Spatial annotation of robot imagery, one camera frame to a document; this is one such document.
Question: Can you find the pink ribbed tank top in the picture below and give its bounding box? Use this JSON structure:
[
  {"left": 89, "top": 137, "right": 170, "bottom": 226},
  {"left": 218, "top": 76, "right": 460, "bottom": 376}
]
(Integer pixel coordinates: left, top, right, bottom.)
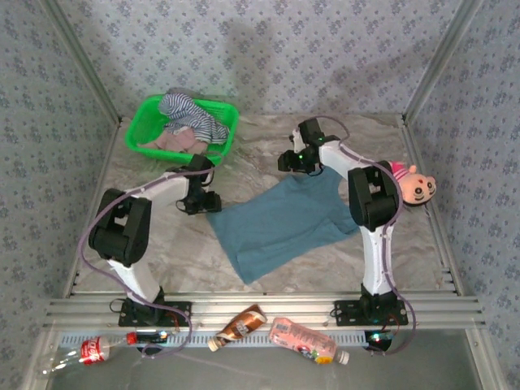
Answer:
[{"left": 137, "top": 128, "right": 208, "bottom": 156}]

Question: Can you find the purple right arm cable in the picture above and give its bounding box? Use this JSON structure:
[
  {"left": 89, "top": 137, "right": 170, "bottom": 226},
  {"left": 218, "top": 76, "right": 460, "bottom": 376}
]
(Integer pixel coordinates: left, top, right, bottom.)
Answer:
[{"left": 314, "top": 115, "right": 418, "bottom": 357}]

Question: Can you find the pink drink bottle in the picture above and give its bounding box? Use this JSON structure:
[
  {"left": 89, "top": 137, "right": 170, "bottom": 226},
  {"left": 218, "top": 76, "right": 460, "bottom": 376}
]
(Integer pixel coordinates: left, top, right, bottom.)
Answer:
[{"left": 268, "top": 316, "right": 351, "bottom": 366}]

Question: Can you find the brown drink bottle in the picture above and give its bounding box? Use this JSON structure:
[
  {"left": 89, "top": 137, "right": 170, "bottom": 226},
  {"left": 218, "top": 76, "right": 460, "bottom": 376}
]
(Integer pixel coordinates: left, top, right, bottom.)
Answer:
[{"left": 207, "top": 303, "right": 268, "bottom": 353}]

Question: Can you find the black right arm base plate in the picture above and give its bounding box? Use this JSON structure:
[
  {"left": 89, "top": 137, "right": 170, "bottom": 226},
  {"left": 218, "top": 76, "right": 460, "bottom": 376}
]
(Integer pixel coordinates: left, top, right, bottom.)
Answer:
[{"left": 333, "top": 299, "right": 410, "bottom": 327}]

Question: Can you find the green plastic basket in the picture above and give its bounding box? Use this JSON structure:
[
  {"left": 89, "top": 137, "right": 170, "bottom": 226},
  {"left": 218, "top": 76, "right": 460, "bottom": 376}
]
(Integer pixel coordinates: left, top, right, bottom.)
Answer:
[{"left": 123, "top": 93, "right": 240, "bottom": 166}]

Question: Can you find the aluminium front rail frame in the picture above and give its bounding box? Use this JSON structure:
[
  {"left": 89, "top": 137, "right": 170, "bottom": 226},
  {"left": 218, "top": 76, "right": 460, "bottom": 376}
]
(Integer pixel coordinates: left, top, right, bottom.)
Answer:
[{"left": 42, "top": 291, "right": 487, "bottom": 330}]

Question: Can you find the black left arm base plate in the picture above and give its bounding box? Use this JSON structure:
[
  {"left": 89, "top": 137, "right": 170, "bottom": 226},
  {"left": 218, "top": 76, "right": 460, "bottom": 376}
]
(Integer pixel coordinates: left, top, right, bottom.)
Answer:
[{"left": 117, "top": 299, "right": 193, "bottom": 328}]

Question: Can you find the blue white striped tank top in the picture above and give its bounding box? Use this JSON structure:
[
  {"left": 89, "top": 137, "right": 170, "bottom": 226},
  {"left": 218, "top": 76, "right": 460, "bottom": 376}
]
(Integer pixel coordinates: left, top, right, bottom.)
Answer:
[{"left": 157, "top": 92, "right": 231, "bottom": 146}]

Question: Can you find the clear cola bottle red label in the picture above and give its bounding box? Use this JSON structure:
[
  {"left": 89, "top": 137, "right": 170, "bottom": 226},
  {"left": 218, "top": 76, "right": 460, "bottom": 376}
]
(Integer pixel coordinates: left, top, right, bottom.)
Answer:
[{"left": 38, "top": 331, "right": 139, "bottom": 377}]

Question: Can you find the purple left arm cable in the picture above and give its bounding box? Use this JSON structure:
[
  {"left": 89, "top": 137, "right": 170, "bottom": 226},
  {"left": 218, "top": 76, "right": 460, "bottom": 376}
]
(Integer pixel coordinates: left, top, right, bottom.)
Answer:
[{"left": 79, "top": 166, "right": 216, "bottom": 361}]

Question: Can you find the aluminium corner post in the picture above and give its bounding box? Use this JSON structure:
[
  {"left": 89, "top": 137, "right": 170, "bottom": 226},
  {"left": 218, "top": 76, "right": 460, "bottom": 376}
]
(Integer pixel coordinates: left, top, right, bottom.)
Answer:
[
  {"left": 38, "top": 0, "right": 125, "bottom": 125},
  {"left": 401, "top": 0, "right": 488, "bottom": 123}
]

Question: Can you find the grey slotted cable duct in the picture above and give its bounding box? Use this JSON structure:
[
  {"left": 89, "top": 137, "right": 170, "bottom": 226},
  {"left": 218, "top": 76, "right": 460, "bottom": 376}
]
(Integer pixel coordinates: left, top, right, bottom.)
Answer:
[{"left": 58, "top": 329, "right": 393, "bottom": 350}]

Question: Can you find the aluminium table side rail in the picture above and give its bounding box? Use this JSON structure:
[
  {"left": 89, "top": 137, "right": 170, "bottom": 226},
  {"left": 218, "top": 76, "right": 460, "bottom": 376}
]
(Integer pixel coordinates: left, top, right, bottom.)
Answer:
[
  {"left": 401, "top": 117, "right": 466, "bottom": 297},
  {"left": 60, "top": 117, "right": 125, "bottom": 297}
]

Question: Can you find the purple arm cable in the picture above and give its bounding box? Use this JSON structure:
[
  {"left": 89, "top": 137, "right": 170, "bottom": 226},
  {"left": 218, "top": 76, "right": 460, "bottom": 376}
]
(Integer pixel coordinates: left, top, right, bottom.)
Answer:
[
  {"left": 314, "top": 115, "right": 418, "bottom": 357},
  {"left": 79, "top": 166, "right": 216, "bottom": 361}
]

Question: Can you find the pink plush toy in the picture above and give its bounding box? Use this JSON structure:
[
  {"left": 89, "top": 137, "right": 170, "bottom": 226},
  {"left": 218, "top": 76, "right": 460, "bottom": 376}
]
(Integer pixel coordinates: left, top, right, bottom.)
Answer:
[{"left": 388, "top": 160, "right": 438, "bottom": 208}]

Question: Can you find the small black controller board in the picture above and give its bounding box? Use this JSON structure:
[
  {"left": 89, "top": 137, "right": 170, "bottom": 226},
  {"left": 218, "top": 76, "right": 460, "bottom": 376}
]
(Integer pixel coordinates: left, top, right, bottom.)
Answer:
[
  {"left": 363, "top": 329, "right": 395, "bottom": 353},
  {"left": 136, "top": 331, "right": 170, "bottom": 345}
]

